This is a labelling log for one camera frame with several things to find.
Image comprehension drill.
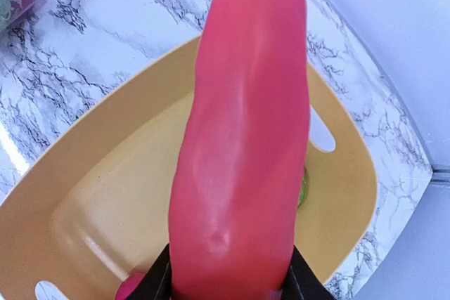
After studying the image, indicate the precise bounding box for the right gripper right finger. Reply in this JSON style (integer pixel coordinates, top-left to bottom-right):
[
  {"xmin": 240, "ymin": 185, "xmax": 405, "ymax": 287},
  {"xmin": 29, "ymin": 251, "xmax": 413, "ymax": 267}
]
[{"xmin": 281, "ymin": 247, "xmax": 335, "ymax": 300}]

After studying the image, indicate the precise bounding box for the green toy bitter gourd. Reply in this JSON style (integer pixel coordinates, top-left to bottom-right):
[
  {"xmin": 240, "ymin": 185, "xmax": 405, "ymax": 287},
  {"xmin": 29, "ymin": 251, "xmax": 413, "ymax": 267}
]
[{"xmin": 297, "ymin": 169, "xmax": 309, "ymax": 209}]

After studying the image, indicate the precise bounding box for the orange toy carrot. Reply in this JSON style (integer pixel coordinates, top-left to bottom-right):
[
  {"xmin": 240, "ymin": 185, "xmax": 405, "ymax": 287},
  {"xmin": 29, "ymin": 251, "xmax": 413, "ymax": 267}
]
[{"xmin": 169, "ymin": 0, "xmax": 310, "ymax": 299}]

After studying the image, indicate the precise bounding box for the yellow plastic basket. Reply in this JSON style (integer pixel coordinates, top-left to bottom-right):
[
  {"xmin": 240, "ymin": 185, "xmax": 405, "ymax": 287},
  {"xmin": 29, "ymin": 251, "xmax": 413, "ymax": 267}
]
[{"xmin": 1, "ymin": 39, "xmax": 378, "ymax": 299}]

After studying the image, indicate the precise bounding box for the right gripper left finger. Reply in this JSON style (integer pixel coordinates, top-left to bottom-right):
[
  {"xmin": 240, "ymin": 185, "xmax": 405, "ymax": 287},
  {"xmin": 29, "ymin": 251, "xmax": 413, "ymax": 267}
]
[{"xmin": 128, "ymin": 244, "xmax": 172, "ymax": 300}]

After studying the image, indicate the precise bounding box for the red toy fruit front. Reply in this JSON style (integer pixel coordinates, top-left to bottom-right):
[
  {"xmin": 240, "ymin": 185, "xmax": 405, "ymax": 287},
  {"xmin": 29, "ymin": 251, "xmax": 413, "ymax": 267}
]
[{"xmin": 115, "ymin": 273, "xmax": 145, "ymax": 300}]

